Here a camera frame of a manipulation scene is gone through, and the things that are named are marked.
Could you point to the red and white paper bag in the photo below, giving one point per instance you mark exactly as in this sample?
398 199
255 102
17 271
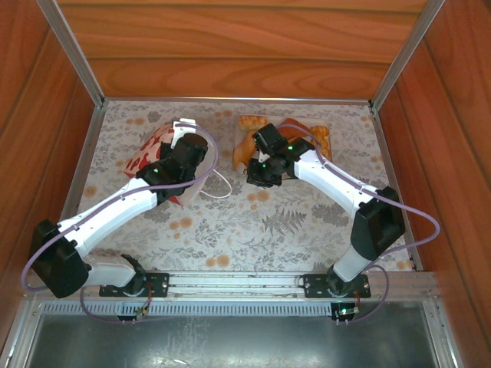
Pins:
147 153

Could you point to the tan fake bread loaf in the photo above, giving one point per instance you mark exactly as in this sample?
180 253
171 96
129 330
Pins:
241 153

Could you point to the brown fake croissant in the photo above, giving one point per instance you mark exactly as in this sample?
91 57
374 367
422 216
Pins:
295 128

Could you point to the pink plastic tray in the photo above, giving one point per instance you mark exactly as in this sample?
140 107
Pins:
276 119

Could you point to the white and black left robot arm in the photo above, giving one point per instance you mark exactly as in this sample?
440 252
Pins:
111 214

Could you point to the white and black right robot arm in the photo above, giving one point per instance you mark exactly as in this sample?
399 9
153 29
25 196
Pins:
326 180

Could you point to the floral table mat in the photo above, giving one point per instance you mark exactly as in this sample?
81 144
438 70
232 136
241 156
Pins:
230 230

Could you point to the small circuit board green light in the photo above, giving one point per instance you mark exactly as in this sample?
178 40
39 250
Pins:
345 311

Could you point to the grey metal sheet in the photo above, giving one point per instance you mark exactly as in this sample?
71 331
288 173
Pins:
230 341

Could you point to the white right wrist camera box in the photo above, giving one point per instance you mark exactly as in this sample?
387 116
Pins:
262 156

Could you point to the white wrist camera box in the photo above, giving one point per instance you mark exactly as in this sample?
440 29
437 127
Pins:
180 126
262 156

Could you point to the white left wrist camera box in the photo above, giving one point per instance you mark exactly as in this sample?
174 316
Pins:
180 126

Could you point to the aluminium back frame rail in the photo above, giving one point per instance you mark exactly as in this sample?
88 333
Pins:
268 99

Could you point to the aluminium side frame rail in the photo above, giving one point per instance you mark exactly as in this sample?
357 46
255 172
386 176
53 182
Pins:
381 134
91 138

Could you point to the aluminium mounting rail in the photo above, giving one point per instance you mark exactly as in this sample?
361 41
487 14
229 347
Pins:
230 281

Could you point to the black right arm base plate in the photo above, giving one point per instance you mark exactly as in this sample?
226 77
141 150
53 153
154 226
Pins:
314 285

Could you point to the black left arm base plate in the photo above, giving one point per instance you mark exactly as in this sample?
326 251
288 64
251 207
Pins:
157 283

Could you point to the aluminium frame post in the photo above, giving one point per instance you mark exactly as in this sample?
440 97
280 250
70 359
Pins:
73 50
406 53

